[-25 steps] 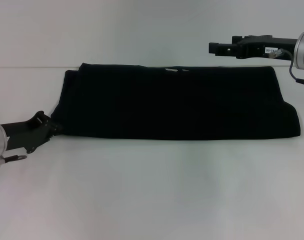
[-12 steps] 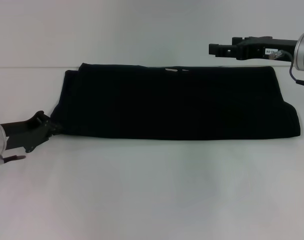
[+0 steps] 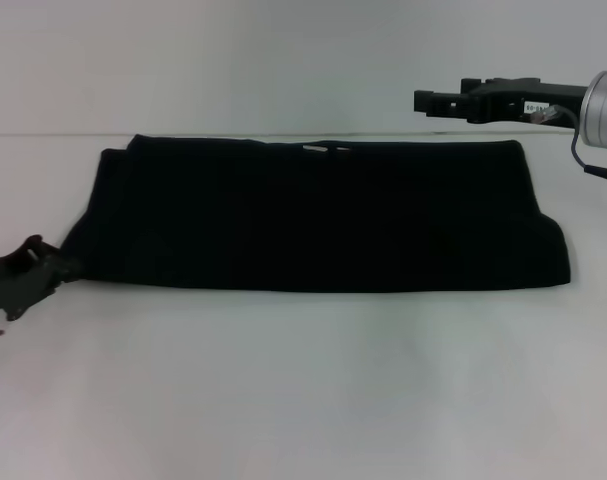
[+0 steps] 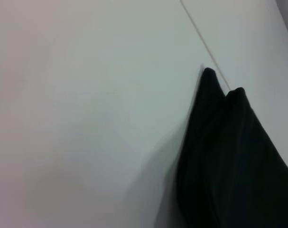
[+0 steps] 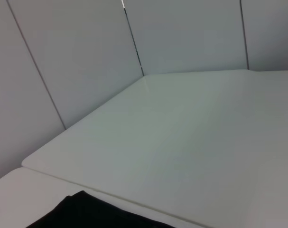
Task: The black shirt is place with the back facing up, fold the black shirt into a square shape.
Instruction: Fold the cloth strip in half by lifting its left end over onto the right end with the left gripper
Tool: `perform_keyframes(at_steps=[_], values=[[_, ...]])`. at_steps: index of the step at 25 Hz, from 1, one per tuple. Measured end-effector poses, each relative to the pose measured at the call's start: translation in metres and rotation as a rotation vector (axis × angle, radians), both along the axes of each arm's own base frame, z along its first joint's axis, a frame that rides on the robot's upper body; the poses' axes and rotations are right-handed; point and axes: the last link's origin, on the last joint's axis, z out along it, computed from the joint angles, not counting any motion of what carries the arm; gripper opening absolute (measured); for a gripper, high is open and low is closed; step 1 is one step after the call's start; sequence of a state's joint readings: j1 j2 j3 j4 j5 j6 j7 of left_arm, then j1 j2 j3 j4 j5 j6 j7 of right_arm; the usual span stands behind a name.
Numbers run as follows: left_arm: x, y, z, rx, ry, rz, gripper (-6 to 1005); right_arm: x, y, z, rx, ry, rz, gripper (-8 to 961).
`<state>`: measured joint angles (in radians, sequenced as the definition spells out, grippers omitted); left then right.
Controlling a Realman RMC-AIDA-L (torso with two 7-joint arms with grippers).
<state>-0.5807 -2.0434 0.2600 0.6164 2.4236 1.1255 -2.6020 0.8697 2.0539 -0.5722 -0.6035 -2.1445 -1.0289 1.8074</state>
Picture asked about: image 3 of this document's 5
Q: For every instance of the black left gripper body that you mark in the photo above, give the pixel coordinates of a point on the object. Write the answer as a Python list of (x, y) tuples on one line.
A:
[(13, 285)]

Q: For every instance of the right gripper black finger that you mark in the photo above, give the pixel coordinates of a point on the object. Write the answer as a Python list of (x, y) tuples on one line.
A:
[(440, 103), (473, 86)]

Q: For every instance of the black shirt with FREE print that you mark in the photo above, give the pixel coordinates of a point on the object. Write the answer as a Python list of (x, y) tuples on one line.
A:
[(308, 215)]

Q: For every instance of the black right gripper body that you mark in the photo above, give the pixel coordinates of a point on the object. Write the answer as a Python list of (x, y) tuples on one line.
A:
[(528, 102)]

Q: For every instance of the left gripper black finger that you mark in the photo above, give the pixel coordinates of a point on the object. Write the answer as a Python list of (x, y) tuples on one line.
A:
[(68, 267)]

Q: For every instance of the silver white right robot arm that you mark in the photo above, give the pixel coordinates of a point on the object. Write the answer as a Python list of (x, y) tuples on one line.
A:
[(605, 112)]

